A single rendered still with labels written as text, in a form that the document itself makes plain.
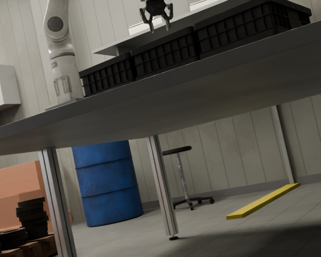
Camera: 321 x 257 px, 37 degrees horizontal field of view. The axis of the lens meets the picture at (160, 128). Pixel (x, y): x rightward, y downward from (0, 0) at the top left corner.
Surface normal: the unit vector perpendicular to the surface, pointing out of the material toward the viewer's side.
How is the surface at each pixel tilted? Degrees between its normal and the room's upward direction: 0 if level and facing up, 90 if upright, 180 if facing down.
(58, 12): 88
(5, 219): 90
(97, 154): 90
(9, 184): 90
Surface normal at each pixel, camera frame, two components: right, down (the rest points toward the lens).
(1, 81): 0.83, -0.22
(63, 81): -0.47, 0.04
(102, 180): -0.04, -0.06
